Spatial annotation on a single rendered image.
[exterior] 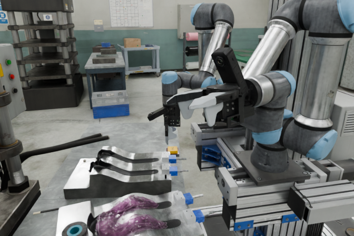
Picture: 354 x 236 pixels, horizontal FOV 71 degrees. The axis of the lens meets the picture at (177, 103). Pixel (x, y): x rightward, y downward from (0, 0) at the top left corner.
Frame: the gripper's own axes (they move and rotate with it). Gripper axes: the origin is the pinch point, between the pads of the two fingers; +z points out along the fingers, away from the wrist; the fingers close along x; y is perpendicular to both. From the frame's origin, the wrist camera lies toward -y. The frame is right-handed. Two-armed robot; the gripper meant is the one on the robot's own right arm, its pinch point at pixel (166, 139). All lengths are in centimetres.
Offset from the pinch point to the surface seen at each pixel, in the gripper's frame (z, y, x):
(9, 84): -26, -85, 21
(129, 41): -1, -90, 561
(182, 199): 12.9, 6.1, -30.4
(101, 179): 10.4, -30.1, -17.7
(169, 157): 10.5, 1.6, -0.8
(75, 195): 18.7, -42.8, -17.7
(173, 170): 10.5, 3.3, -12.4
